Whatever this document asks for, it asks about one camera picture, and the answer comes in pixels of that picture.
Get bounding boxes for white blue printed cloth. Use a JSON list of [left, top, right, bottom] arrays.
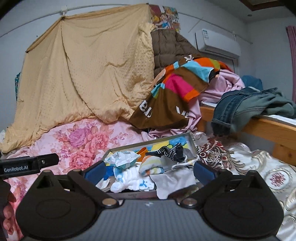
[[110, 164, 155, 193]]

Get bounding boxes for black white striped sock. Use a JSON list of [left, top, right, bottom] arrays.
[[145, 143, 185, 162]]

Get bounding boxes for striped colourful sock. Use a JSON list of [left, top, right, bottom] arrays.
[[138, 156, 164, 176]]

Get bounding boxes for beige grey cloth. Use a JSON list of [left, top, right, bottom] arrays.
[[95, 176, 115, 192]]

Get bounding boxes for dark checked sock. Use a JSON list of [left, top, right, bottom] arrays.
[[104, 151, 140, 170]]

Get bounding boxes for grey face mask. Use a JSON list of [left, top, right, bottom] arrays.
[[150, 167, 196, 199]]

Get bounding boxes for person left hand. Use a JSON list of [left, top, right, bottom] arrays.
[[3, 191, 16, 235]]

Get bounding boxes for pink floral bed sheet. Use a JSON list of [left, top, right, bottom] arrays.
[[0, 118, 153, 241]]

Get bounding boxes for grey metal tray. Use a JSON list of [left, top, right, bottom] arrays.
[[102, 133, 197, 200]]

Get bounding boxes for cartoon colourful tray towel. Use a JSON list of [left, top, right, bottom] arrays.
[[101, 134, 195, 161]]

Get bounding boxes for blue denim jeans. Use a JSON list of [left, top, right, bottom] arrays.
[[211, 87, 295, 137]]

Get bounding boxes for white gold ornate bedspread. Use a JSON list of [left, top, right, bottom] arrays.
[[191, 132, 296, 240]]

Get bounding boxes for brown multicolour striped blanket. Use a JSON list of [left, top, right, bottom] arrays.
[[129, 54, 231, 130]]

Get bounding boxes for yellow quilt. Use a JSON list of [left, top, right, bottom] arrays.
[[1, 4, 154, 153]]

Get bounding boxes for white air conditioner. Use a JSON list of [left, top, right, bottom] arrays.
[[195, 29, 241, 59]]

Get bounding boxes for brown padded jacket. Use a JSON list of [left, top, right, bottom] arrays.
[[151, 29, 201, 76]]

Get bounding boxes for colourful cartoon poster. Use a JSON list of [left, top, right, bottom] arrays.
[[149, 4, 181, 32]]

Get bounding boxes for pink curtain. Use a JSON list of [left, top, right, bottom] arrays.
[[286, 26, 296, 101]]

